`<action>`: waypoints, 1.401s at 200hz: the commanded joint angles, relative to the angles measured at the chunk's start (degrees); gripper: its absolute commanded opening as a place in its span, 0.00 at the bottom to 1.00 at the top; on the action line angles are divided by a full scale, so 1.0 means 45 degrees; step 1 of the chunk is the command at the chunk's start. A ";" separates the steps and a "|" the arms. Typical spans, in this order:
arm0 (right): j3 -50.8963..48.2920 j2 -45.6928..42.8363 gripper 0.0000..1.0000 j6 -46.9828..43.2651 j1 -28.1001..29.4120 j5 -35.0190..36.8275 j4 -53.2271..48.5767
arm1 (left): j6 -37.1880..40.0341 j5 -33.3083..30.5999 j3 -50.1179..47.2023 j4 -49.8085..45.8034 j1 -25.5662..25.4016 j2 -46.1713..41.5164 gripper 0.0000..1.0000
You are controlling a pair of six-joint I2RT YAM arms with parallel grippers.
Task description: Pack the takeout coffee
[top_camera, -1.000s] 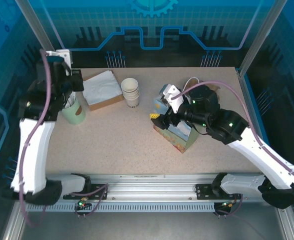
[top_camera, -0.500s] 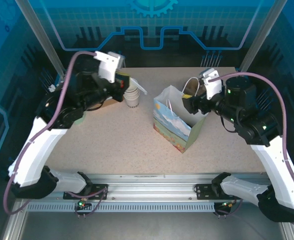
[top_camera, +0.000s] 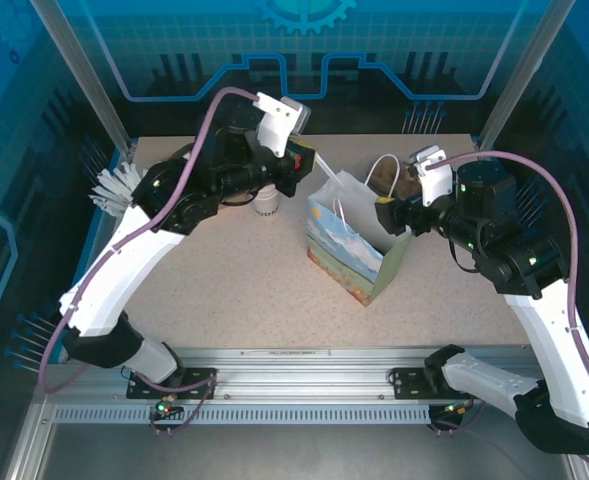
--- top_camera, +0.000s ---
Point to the pulp cup carrier stack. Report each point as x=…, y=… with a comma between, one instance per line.
x=385, y=175

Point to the painted paper gift bag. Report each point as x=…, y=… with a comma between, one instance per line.
x=344, y=250

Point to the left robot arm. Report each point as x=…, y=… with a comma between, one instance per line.
x=114, y=270

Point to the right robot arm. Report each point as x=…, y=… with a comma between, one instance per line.
x=549, y=340

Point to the white paper cup stack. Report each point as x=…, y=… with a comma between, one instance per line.
x=266, y=202

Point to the small circuit board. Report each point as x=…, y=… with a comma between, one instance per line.
x=164, y=407
x=456, y=409

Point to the aluminium frame post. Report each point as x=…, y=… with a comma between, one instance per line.
x=524, y=75
x=84, y=75

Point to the aluminium mounting rail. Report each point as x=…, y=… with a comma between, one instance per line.
x=299, y=375

